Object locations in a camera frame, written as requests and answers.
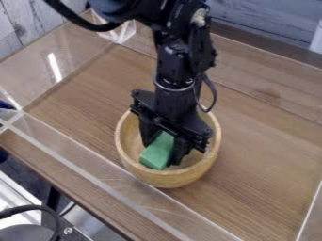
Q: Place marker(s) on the black metal bracket with screw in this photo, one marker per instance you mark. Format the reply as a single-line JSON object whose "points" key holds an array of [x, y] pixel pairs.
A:
{"points": [[68, 232]]}

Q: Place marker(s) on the brown wooden bowl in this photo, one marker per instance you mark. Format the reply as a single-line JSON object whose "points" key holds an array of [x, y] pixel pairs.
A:
{"points": [[193, 166]]}

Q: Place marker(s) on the clear acrylic tray enclosure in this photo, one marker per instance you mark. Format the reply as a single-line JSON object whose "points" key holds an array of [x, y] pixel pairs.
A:
{"points": [[259, 195]]}

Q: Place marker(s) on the green rectangular block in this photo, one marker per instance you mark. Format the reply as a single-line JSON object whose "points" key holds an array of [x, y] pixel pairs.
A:
{"points": [[155, 154]]}

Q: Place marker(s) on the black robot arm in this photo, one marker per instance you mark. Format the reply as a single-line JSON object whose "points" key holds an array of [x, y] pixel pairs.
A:
{"points": [[179, 23]]}

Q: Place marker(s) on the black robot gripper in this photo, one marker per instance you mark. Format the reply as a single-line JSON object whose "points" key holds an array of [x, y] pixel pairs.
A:
{"points": [[169, 110]]}

